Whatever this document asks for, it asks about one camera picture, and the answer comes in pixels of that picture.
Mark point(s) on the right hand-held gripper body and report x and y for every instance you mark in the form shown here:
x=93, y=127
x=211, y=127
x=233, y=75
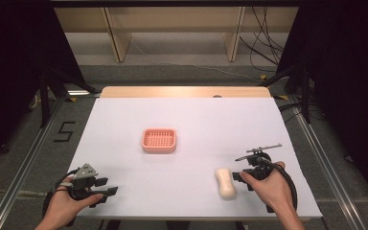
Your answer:
x=257, y=166

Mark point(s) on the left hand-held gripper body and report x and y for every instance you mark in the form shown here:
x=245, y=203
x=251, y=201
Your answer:
x=82, y=181

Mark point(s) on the pink plastic soap dish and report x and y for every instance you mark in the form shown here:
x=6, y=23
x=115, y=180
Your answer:
x=159, y=141

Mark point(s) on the person's right hand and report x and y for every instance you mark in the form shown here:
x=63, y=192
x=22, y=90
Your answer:
x=272, y=191

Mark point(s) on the person's left hand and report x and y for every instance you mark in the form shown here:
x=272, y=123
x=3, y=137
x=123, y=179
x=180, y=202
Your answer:
x=64, y=207

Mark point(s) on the white table sheet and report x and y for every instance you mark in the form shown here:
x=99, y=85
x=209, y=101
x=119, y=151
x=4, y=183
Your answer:
x=185, y=179

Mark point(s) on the black metal stand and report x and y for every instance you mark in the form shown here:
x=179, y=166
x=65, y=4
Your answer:
x=46, y=96
x=305, y=92

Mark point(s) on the black curtain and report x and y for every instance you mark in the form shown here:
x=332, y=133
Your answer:
x=348, y=80
x=12, y=64

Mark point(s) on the light wooden shelf unit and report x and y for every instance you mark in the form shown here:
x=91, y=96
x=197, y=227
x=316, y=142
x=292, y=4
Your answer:
x=179, y=22

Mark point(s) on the metal floor rail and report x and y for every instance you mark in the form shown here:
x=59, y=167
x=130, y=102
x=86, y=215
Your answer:
x=28, y=159
x=329, y=169

